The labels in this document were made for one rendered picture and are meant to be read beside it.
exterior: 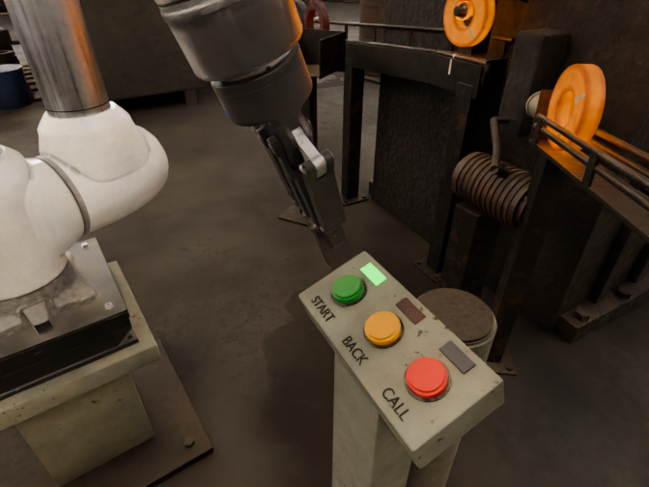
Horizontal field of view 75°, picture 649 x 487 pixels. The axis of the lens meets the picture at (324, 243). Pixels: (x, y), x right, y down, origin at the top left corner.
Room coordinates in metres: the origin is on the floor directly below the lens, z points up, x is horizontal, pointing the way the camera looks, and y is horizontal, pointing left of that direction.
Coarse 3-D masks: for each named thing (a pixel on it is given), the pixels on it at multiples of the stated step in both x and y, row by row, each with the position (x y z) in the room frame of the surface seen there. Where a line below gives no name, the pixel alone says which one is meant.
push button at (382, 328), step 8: (384, 312) 0.34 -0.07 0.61; (368, 320) 0.34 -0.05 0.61; (376, 320) 0.34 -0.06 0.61; (384, 320) 0.33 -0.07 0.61; (392, 320) 0.33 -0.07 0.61; (368, 328) 0.33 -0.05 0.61; (376, 328) 0.33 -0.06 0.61; (384, 328) 0.32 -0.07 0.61; (392, 328) 0.32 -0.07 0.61; (400, 328) 0.32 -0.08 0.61; (368, 336) 0.32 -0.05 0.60; (376, 336) 0.32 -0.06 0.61; (384, 336) 0.31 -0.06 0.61; (392, 336) 0.31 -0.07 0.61; (384, 344) 0.31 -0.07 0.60
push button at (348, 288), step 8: (336, 280) 0.41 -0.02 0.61; (344, 280) 0.40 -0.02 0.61; (352, 280) 0.40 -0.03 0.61; (360, 280) 0.40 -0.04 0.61; (336, 288) 0.39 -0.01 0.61; (344, 288) 0.39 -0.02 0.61; (352, 288) 0.39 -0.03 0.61; (360, 288) 0.39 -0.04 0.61; (336, 296) 0.39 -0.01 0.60; (344, 296) 0.38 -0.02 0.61; (352, 296) 0.38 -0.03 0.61; (360, 296) 0.38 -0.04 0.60
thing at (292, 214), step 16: (304, 32) 1.72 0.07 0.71; (320, 32) 1.69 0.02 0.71; (336, 32) 1.66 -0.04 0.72; (304, 48) 1.72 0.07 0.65; (320, 48) 1.47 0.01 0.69; (336, 48) 1.58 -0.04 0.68; (320, 64) 1.47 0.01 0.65; (336, 64) 1.58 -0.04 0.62; (304, 112) 1.58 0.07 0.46; (288, 208) 1.64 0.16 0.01; (304, 224) 1.50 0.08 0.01
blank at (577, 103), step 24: (576, 72) 0.79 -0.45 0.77; (600, 72) 0.76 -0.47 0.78; (552, 96) 0.86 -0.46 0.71; (576, 96) 0.76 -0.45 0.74; (600, 96) 0.73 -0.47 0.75; (552, 120) 0.83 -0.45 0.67; (576, 120) 0.73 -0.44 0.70; (600, 120) 0.71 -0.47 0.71; (552, 144) 0.79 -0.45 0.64; (576, 144) 0.73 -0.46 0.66
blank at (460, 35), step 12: (456, 0) 1.30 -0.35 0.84; (468, 0) 1.26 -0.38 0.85; (480, 0) 1.22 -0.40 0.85; (492, 0) 1.22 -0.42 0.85; (444, 12) 1.33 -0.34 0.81; (480, 12) 1.22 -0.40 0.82; (492, 12) 1.21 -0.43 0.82; (444, 24) 1.32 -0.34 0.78; (456, 24) 1.29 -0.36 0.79; (480, 24) 1.21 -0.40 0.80; (492, 24) 1.22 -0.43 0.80; (456, 36) 1.28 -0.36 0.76; (468, 36) 1.24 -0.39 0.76; (480, 36) 1.22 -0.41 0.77
